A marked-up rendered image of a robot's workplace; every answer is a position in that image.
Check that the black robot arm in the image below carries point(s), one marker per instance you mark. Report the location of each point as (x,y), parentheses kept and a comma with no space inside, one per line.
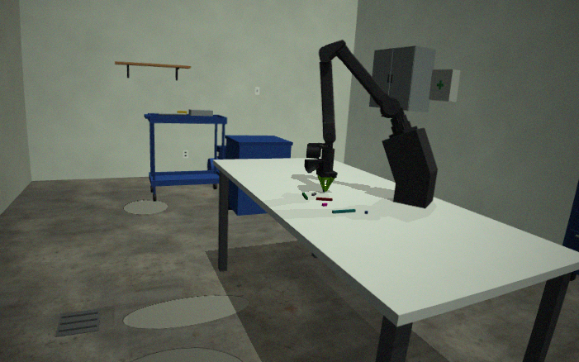
(389,106)

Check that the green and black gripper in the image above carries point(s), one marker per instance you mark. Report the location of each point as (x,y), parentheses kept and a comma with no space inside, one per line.
(329,176)

